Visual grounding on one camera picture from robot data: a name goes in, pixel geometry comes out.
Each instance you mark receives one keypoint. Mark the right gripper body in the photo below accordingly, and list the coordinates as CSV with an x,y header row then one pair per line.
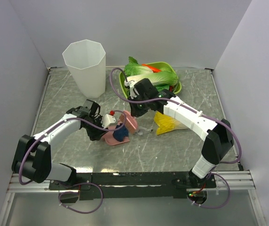
x,y
140,108

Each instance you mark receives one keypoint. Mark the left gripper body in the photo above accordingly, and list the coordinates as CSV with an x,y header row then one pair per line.
x,y
93,132

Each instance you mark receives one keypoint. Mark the pink dustpan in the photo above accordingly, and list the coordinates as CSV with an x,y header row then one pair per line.
x,y
110,140

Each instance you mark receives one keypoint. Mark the pink hand brush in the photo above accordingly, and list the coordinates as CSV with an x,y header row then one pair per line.
x,y
129,121

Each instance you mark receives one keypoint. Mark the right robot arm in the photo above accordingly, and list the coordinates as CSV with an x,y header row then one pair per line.
x,y
216,135

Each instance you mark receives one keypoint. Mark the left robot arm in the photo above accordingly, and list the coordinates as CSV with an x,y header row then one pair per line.
x,y
33,160

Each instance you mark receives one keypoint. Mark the grey paper scrap left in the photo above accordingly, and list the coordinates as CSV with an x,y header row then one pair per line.
x,y
142,131

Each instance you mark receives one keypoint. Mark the dark blue paper scrap left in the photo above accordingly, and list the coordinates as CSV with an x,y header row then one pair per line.
x,y
121,133

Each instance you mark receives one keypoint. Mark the yellow napa cabbage toy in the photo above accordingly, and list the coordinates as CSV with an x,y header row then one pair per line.
x,y
167,124

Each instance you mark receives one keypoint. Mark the large green cabbage toy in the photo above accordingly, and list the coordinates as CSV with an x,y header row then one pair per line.
x,y
157,79

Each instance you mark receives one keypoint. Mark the green leafy lettuce toy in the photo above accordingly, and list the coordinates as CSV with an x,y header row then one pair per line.
x,y
134,68

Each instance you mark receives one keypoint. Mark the orange carrot toy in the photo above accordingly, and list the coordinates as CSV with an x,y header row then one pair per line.
x,y
155,70

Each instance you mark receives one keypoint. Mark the green plastic tray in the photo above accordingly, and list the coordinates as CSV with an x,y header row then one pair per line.
x,y
163,66

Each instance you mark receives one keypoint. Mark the translucent white plastic bin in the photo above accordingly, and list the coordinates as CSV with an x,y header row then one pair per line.
x,y
86,61

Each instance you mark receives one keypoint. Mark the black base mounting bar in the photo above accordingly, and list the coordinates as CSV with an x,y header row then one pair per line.
x,y
174,184

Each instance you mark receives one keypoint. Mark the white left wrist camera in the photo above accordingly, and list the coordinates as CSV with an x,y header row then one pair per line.
x,y
107,120

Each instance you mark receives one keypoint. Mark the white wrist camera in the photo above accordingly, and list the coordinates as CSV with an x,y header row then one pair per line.
x,y
107,120
130,85

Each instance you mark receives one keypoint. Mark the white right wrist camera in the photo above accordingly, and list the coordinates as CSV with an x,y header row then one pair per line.
x,y
130,85

